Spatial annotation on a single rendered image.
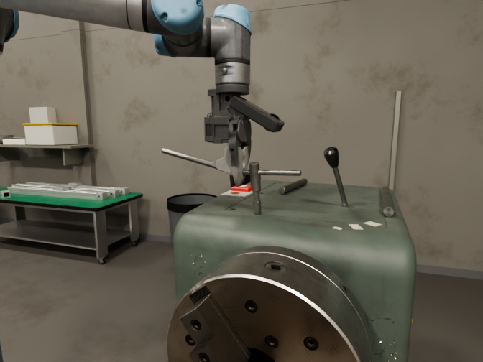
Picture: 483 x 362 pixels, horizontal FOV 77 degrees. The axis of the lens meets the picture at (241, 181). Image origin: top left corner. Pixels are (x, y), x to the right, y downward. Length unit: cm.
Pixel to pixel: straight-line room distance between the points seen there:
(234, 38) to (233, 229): 38
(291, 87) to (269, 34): 61
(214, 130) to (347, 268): 37
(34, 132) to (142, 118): 134
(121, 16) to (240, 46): 23
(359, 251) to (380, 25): 312
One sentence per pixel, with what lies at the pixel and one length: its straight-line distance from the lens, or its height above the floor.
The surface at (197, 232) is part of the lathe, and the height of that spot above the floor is 123.
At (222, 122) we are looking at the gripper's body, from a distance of 64.
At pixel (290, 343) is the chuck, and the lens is 47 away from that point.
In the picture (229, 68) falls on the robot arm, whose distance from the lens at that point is 65.
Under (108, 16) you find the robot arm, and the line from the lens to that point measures 56.
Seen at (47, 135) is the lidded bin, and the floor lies 140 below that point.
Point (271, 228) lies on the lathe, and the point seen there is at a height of 125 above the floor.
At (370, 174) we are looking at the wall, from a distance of 343.
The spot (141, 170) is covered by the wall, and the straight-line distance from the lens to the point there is 418.
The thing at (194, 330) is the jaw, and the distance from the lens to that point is 48.
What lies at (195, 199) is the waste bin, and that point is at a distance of 369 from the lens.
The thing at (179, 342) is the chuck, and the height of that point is 110.
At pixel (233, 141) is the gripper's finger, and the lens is 62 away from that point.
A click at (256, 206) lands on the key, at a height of 127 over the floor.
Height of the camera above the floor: 144
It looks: 9 degrees down
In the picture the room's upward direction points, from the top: straight up
